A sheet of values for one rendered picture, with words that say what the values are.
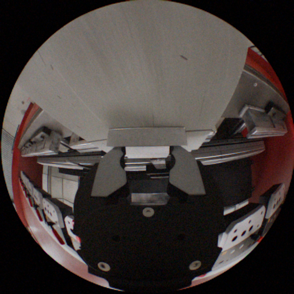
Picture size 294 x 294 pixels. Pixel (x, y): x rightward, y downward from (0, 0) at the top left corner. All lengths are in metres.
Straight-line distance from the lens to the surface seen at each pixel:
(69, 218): 0.32
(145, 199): 0.22
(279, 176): 0.92
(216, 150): 0.52
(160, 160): 0.25
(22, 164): 2.19
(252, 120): 0.37
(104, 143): 0.17
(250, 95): 0.36
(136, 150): 0.18
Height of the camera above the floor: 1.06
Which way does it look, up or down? 20 degrees down
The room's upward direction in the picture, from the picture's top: 179 degrees clockwise
